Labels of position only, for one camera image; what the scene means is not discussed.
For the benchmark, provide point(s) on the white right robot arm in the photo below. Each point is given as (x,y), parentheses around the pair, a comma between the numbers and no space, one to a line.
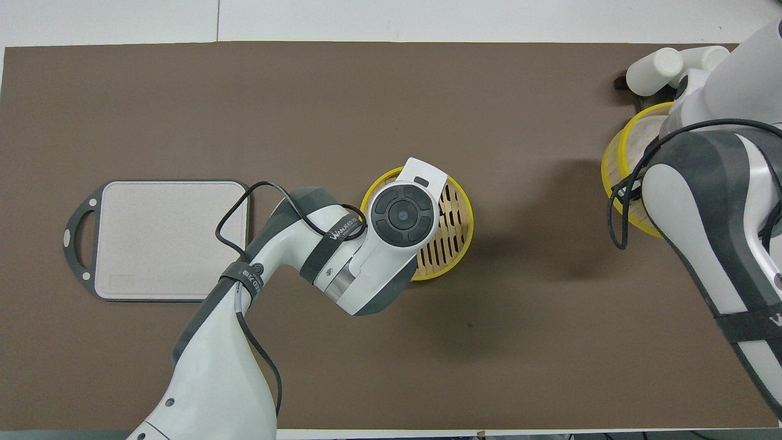
(702,195)

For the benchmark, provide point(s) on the brown table mat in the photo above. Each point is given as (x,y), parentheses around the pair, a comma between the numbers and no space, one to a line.
(489,354)

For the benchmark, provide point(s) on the yellow bamboo steamer base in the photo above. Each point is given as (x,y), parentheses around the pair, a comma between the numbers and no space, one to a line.
(452,226)

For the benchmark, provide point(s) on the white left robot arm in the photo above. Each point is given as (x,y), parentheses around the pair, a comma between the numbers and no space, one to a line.
(214,366)

